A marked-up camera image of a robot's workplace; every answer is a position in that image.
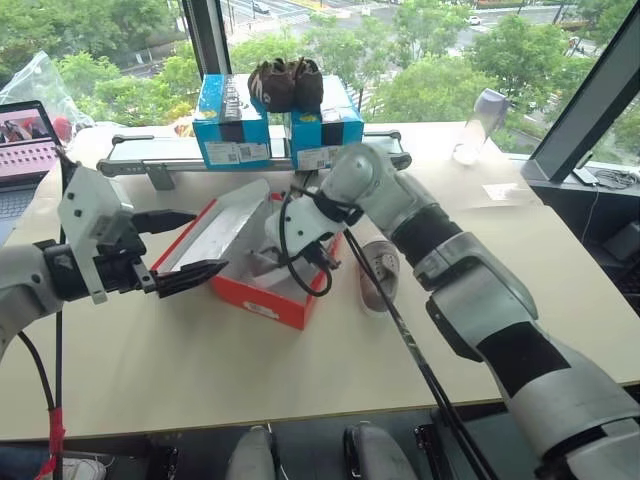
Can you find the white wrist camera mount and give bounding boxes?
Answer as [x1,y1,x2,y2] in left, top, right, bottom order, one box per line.
[264,196,347,257]
[56,164,134,305]

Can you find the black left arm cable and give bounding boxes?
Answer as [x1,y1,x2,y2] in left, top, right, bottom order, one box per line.
[16,308,69,480]

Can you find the laptop with lit screen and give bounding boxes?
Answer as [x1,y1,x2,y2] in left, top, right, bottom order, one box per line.
[0,99,68,242]

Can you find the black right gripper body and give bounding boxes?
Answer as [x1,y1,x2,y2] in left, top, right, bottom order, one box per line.
[300,236,345,272]

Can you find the clear plastic bag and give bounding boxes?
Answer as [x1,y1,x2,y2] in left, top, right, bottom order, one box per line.
[0,51,97,132]

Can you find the coiled grey cable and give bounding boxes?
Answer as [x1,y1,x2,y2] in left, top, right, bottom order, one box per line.
[592,166,640,191]

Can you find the dark window frame post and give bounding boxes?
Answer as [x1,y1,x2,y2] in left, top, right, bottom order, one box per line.
[180,0,233,77]

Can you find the grey white shoe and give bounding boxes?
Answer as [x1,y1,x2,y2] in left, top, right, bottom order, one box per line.
[355,239,402,319]

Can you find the orange shoebox with hinged lid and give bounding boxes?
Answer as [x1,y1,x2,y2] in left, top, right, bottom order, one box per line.
[149,178,347,332]

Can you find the brown shoe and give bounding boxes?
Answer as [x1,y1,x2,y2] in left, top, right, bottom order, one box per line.
[291,56,326,110]
[247,58,297,115]

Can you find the dark rounded grey shape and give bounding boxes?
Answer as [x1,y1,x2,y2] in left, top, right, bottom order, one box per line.
[226,424,280,480]
[343,420,420,480]

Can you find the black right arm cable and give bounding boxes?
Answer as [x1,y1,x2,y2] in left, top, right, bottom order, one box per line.
[278,183,497,480]

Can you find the blue shoebox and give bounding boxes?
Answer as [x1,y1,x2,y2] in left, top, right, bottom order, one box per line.
[288,74,366,172]
[191,73,275,170]

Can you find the black box device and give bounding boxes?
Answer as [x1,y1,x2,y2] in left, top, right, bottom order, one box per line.
[598,218,640,267]

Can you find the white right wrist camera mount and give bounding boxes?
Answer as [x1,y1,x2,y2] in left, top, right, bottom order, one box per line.
[264,196,347,257]

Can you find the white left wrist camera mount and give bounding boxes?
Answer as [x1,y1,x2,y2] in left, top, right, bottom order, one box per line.
[56,164,134,305]

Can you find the small red object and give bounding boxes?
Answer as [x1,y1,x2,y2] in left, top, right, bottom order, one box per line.
[51,116,75,147]

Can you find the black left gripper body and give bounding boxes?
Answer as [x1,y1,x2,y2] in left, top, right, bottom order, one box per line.
[95,213,162,297]

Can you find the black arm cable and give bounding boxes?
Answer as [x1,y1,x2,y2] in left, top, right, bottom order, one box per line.
[16,308,69,480]
[278,183,497,480]

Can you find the clear bottle with purple lid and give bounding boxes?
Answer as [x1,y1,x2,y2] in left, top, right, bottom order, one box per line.
[451,87,510,166]

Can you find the grey conveyor belt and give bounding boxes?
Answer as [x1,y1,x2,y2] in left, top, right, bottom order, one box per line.
[96,128,414,192]

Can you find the red tape on cable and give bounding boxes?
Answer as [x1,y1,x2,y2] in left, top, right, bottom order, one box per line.
[38,406,68,477]

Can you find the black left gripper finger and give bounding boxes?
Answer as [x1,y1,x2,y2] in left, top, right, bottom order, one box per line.
[132,209,199,237]
[151,258,231,300]

